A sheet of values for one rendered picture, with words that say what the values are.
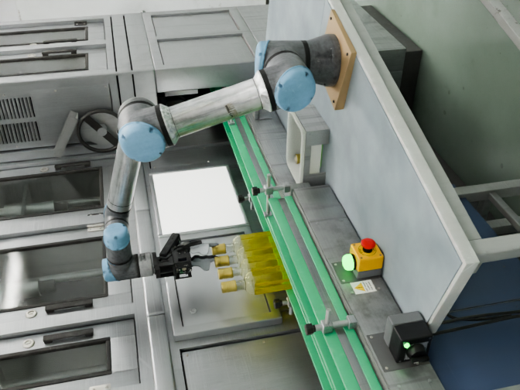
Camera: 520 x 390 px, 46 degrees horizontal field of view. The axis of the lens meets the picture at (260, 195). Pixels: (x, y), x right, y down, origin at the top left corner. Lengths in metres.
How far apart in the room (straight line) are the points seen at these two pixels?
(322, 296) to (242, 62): 1.33
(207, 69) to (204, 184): 0.51
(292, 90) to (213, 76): 1.12
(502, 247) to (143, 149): 0.90
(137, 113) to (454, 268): 0.88
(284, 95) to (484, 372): 0.83
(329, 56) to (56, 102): 1.34
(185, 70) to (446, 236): 1.60
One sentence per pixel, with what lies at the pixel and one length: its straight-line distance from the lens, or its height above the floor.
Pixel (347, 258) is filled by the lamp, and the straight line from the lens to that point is 1.65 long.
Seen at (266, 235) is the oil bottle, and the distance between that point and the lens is 1.99.
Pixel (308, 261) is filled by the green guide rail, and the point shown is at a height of 0.92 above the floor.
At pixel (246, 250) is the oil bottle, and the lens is 1.93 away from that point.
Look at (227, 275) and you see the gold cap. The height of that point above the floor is 1.14.
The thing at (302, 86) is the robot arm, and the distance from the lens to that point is 1.60.
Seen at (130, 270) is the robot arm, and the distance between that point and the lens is 1.92.
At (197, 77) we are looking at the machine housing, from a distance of 2.67.
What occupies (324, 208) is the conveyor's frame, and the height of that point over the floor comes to 0.81.
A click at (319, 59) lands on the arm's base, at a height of 0.83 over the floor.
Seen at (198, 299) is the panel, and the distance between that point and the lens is 2.00.
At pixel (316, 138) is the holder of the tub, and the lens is 1.96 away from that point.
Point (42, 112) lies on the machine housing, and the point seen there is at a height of 1.72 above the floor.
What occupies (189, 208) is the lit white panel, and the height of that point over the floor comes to 1.19.
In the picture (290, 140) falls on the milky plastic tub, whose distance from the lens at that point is 2.13.
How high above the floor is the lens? 1.37
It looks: 11 degrees down
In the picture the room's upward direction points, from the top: 97 degrees counter-clockwise
